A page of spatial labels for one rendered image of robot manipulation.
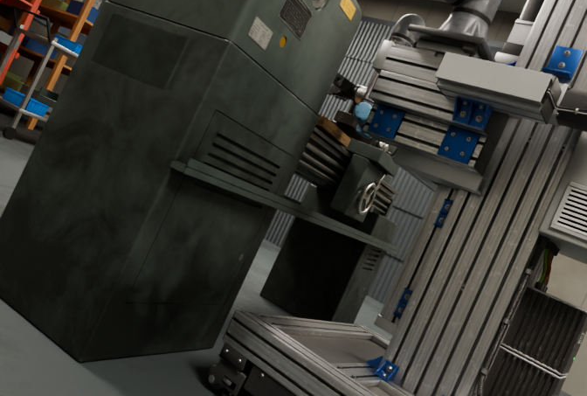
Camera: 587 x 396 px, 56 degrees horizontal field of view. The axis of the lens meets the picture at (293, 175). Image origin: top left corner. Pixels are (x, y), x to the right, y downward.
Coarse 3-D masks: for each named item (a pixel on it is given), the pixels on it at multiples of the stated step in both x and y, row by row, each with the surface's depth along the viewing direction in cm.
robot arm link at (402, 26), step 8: (408, 16) 211; (416, 16) 212; (400, 24) 209; (408, 24) 208; (416, 24) 209; (424, 24) 212; (392, 32) 210; (400, 32) 207; (408, 32) 207; (392, 40) 210; (400, 40) 207; (408, 40) 207; (376, 72) 209; (368, 88) 209; (368, 96) 208; (360, 104) 206; (368, 104) 205; (360, 112) 206; (368, 112) 205; (360, 120) 206
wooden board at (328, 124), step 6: (324, 120) 209; (318, 126) 212; (324, 126) 210; (330, 126) 214; (330, 132) 216; (336, 132) 221; (342, 132) 226; (336, 138) 223; (342, 138) 228; (348, 138) 232; (342, 144) 232; (348, 144) 235
